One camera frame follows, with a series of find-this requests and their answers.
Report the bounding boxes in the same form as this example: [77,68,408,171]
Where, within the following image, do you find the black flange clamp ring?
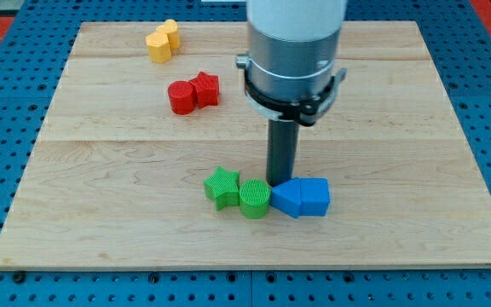
[235,54,348,127]

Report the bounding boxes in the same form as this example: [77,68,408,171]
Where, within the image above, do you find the yellow heart block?
[156,19,181,49]

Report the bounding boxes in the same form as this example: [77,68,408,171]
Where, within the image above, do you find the yellow hexagon block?
[146,32,172,63]

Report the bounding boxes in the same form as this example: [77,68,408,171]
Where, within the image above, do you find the light wooden board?
[0,21,491,271]

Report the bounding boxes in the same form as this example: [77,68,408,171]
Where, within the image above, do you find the red cylinder block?
[167,81,196,115]

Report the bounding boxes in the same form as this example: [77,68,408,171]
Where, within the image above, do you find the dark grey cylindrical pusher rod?
[266,120,299,186]

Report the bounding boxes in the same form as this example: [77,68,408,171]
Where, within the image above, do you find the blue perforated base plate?
[0,0,491,306]

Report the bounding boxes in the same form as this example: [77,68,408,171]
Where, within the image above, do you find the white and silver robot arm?
[236,0,348,186]

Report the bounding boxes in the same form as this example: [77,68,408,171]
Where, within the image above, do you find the green cylinder block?
[239,178,271,219]

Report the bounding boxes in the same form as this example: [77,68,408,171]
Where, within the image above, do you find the green star block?
[204,166,240,211]

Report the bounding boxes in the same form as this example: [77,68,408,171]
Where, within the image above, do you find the blue triangular prism block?
[270,177,301,218]

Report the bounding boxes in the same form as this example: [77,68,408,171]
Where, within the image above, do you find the blue cube block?
[299,177,331,217]

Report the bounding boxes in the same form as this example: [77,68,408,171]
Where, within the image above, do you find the red star block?
[189,72,220,108]

